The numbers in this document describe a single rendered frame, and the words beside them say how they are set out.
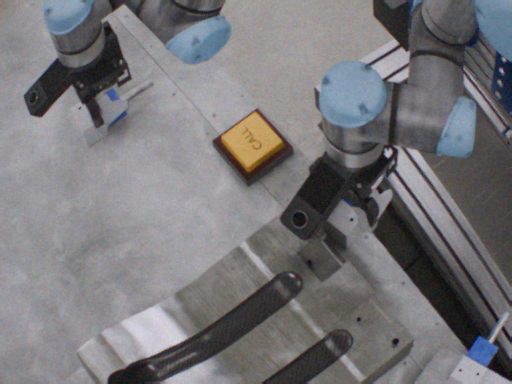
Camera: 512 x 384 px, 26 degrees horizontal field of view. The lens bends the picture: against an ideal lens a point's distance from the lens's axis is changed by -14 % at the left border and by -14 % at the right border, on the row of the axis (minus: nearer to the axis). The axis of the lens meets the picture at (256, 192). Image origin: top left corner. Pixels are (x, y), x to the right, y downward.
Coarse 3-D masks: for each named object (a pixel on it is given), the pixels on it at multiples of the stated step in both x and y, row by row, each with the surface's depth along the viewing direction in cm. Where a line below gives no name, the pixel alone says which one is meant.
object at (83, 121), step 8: (112, 88) 177; (136, 88) 178; (144, 88) 178; (112, 96) 177; (120, 96) 178; (128, 96) 177; (80, 104) 175; (72, 112) 175; (80, 112) 175; (80, 120) 174; (88, 120) 174; (80, 128) 174; (88, 128) 173; (88, 136) 175; (96, 136) 177; (104, 136) 178; (88, 144) 178
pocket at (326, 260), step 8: (320, 240) 163; (304, 248) 161; (312, 248) 164; (320, 248) 164; (328, 248) 162; (304, 256) 163; (312, 256) 163; (320, 256) 163; (328, 256) 163; (336, 256) 162; (312, 264) 163; (320, 264) 163; (328, 264) 163; (336, 264) 163; (344, 264) 160; (320, 272) 162; (328, 272) 162; (320, 280) 162
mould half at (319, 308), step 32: (224, 256) 161; (256, 256) 161; (288, 256) 161; (192, 288) 160; (224, 288) 160; (256, 288) 160; (320, 288) 159; (352, 288) 158; (128, 320) 156; (160, 320) 157; (192, 320) 159; (288, 320) 158; (320, 320) 157; (352, 320) 157; (96, 352) 152; (128, 352) 153; (224, 352) 157; (256, 352) 157; (288, 352) 156; (352, 352) 155; (384, 352) 154
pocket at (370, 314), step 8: (368, 296) 158; (360, 304) 159; (368, 304) 160; (376, 304) 159; (352, 312) 159; (360, 312) 160; (368, 312) 160; (376, 312) 159; (384, 312) 158; (360, 320) 159; (368, 320) 159; (376, 320) 159; (384, 320) 159; (392, 320) 157; (368, 328) 159; (376, 328) 159; (384, 328) 158; (368, 336) 158
